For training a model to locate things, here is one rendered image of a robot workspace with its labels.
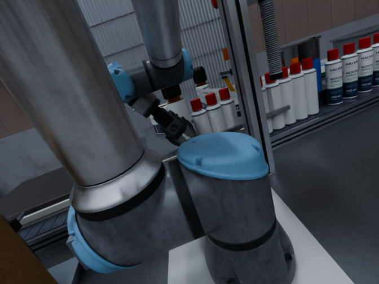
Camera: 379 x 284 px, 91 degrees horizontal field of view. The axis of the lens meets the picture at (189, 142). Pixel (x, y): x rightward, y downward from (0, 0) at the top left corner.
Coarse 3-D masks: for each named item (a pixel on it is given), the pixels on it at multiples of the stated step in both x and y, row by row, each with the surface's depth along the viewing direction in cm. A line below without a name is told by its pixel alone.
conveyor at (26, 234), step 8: (376, 88) 76; (360, 96) 73; (344, 104) 71; (320, 112) 71; (328, 112) 70; (304, 120) 69; (288, 128) 67; (56, 216) 60; (64, 216) 58; (32, 224) 60; (40, 224) 58; (48, 224) 57; (56, 224) 55; (64, 224) 55; (24, 232) 57; (32, 232) 56; (40, 232) 54
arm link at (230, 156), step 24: (192, 144) 27; (216, 144) 25; (240, 144) 24; (192, 168) 22; (216, 168) 21; (240, 168) 21; (264, 168) 24; (192, 192) 22; (216, 192) 22; (240, 192) 22; (264, 192) 24; (192, 216) 22; (216, 216) 23; (240, 216) 23; (264, 216) 25; (240, 240) 25
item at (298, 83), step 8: (296, 64) 64; (296, 72) 65; (296, 80) 65; (304, 80) 65; (296, 88) 66; (304, 88) 66; (296, 96) 67; (304, 96) 67; (296, 104) 68; (304, 104) 68; (296, 112) 70; (304, 112) 69
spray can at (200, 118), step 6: (192, 102) 58; (198, 102) 58; (192, 108) 59; (198, 108) 58; (192, 114) 60; (198, 114) 58; (204, 114) 59; (198, 120) 59; (204, 120) 59; (198, 126) 60; (204, 126) 60; (210, 126) 61; (198, 132) 61; (204, 132) 60; (210, 132) 61
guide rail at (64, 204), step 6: (174, 156) 66; (60, 204) 60; (66, 204) 60; (42, 210) 59; (48, 210) 59; (54, 210) 60; (24, 216) 59; (30, 216) 58; (36, 216) 59; (42, 216) 59; (24, 222) 58
